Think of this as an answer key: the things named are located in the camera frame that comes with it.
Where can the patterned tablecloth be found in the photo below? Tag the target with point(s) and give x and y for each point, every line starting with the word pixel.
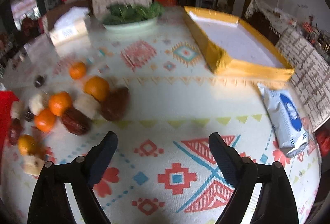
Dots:
pixel 163 170

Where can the dark red jujube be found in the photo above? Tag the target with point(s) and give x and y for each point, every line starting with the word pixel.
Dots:
pixel 113 108

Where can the white tissue box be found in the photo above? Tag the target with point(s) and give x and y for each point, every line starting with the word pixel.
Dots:
pixel 72 24

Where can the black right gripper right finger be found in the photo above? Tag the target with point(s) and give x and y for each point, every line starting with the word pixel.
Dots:
pixel 276 202

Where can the red shallow box tray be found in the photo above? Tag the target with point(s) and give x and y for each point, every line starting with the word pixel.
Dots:
pixel 6 100

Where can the chair cover right side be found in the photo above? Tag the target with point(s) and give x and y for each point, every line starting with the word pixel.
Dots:
pixel 311 76

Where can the white blue wet wipes pack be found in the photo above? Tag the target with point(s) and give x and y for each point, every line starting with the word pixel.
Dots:
pixel 290 133

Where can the dark red jujube date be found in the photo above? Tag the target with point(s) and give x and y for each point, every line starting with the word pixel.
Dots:
pixel 76 122

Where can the orange mandarin large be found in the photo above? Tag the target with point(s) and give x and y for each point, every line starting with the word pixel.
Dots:
pixel 97 87

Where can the white bowl of greens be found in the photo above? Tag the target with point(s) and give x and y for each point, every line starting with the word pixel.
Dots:
pixel 120 14

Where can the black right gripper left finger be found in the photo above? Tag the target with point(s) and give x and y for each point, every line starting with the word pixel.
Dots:
pixel 49 202

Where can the yellow shallow box tray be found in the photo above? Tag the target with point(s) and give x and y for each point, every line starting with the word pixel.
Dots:
pixel 233 48

